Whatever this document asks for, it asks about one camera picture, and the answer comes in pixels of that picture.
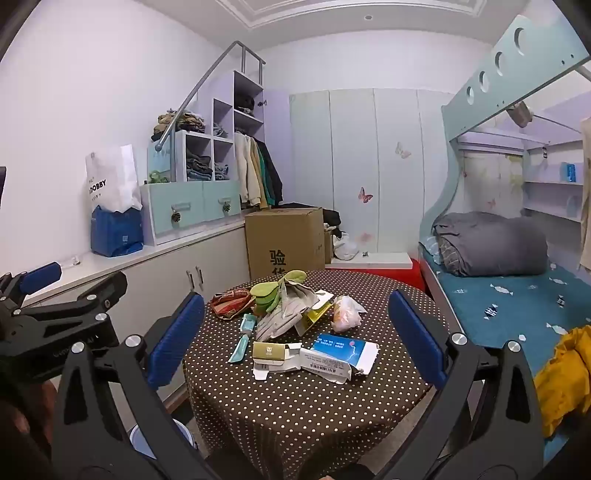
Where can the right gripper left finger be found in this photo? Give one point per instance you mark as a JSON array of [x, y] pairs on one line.
[[89, 439]]

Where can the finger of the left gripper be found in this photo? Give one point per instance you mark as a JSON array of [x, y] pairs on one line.
[[38, 279]]

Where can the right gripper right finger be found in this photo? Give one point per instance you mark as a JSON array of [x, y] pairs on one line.
[[484, 421]]

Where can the blue white medicine box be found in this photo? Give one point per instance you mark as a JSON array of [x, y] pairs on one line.
[[338, 359]]

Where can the white plastic bag with peels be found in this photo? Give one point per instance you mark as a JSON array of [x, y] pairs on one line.
[[347, 314]]

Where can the olive green small box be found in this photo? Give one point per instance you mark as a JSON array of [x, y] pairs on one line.
[[275, 358]]

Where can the teal toothpaste tube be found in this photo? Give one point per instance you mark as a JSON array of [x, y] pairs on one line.
[[246, 329]]

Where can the yellow white carton box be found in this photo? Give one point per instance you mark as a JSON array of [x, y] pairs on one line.
[[311, 316]]

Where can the green plush toy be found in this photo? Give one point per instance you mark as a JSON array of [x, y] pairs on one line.
[[266, 295]]

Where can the blue trash bin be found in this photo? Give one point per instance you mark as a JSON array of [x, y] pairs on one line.
[[140, 443]]

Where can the yellow cloth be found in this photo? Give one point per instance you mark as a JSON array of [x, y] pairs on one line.
[[563, 384]]

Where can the blue shopping bag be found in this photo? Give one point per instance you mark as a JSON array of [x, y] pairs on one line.
[[114, 234]]

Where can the teal bed sheet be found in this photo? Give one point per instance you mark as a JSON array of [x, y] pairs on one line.
[[535, 311]]

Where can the white low cabinet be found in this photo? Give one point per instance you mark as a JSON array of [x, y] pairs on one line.
[[158, 278]]

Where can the white shopping bag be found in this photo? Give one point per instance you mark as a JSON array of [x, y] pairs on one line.
[[112, 182]]

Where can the teal drawer unit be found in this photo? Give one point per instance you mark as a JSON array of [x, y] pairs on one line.
[[172, 211]]

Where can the red step platform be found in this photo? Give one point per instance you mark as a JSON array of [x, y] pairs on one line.
[[412, 276]]

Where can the grey folded blanket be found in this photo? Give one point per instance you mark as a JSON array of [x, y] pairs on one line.
[[480, 244]]

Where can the brown polka dot tablecloth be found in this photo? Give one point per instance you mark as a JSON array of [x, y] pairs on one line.
[[298, 425]]

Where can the red gold snack bag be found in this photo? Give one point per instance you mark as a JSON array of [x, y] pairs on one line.
[[231, 303]]

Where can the white cubby shelf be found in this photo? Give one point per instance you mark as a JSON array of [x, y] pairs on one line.
[[228, 103]]

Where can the white plastic bag on floor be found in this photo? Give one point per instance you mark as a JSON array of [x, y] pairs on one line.
[[344, 247]]

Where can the hanging clothes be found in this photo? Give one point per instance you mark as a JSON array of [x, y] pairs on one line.
[[259, 182]]

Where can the large cardboard box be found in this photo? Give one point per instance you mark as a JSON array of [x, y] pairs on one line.
[[281, 240]]

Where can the white wardrobe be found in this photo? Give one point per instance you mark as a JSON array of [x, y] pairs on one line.
[[376, 156]]

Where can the teal bunk bed frame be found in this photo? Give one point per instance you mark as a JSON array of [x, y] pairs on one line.
[[528, 57]]

